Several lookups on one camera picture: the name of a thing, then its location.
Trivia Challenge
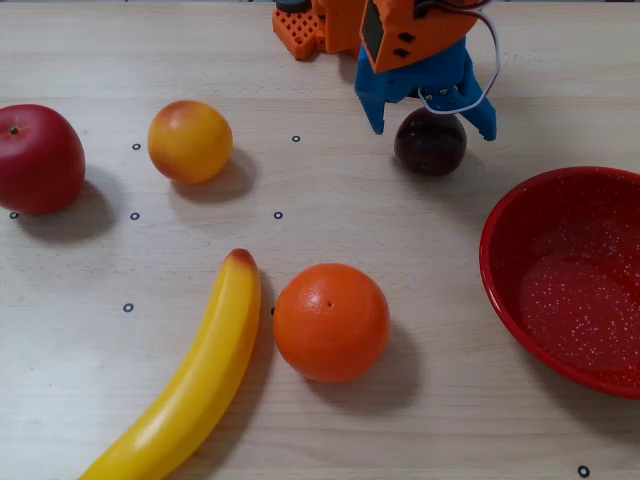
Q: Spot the orange fruit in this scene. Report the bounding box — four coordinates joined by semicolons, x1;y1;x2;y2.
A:
272;263;391;385

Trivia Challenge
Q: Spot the red apple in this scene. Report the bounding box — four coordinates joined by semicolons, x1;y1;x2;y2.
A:
0;103;87;216

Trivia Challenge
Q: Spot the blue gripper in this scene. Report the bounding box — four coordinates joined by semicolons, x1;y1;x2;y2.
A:
354;37;498;143

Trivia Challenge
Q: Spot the yellow orange peach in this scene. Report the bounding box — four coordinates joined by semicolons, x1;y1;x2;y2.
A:
147;100;234;185

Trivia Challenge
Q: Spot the orange robot base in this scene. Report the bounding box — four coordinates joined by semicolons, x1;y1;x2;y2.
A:
272;7;326;62

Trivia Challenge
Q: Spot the dark purple plum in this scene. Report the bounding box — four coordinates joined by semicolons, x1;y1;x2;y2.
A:
393;107;468;177

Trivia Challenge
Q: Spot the yellow banana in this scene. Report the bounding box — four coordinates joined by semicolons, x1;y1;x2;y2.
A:
77;248;263;480

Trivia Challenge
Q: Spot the red speckled bowl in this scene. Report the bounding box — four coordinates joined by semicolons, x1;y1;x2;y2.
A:
478;166;640;400

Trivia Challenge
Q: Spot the white red servo cable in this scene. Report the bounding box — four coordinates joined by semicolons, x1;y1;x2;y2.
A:
413;0;502;117

